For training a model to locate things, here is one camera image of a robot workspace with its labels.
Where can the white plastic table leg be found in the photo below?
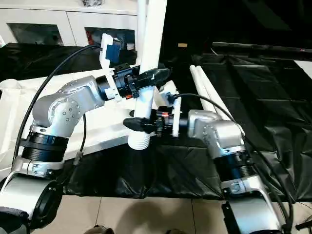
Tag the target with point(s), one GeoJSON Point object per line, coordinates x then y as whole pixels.
{"type": "Point", "coordinates": [214, 95]}
{"type": "Point", "coordinates": [202, 90]}
{"type": "Point", "coordinates": [152, 36]}
{"type": "Point", "coordinates": [141, 29]}

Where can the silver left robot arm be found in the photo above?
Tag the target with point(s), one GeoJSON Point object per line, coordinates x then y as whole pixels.
{"type": "Point", "coordinates": [63, 107]}

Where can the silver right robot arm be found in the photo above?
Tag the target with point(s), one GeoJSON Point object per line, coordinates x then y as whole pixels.
{"type": "Point", "coordinates": [219, 136]}

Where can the small white jar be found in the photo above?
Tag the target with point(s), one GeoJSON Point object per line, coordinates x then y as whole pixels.
{"type": "Point", "coordinates": [130, 46]}

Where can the small yellow label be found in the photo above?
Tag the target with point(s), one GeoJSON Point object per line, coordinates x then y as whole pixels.
{"type": "Point", "coordinates": [182, 45]}

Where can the red white bottle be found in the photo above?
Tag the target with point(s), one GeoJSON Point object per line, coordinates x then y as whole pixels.
{"type": "Point", "coordinates": [90, 39]}

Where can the white glass-door cabinet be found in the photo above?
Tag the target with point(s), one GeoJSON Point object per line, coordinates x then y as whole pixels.
{"type": "Point", "coordinates": [68, 19]}

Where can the dark object on cabinet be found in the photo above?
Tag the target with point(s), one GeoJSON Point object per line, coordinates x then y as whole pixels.
{"type": "Point", "coordinates": [91, 3]}

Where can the black glossy mat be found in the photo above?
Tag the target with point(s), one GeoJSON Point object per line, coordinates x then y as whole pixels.
{"type": "Point", "coordinates": [268, 97]}

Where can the black backdrop cloth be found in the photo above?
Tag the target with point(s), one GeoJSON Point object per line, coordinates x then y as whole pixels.
{"type": "Point", "coordinates": [243, 19]}

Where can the dark brown round object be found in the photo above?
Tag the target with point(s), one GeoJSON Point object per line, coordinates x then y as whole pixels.
{"type": "Point", "coordinates": [102, 229]}

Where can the black horizontal bar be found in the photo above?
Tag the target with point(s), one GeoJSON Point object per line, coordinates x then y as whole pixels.
{"type": "Point", "coordinates": [263, 46]}

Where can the black object on floor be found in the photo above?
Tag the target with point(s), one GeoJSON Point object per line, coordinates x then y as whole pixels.
{"type": "Point", "coordinates": [304, 224]}

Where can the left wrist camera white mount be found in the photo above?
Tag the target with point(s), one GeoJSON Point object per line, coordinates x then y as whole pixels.
{"type": "Point", "coordinates": [108, 51]}

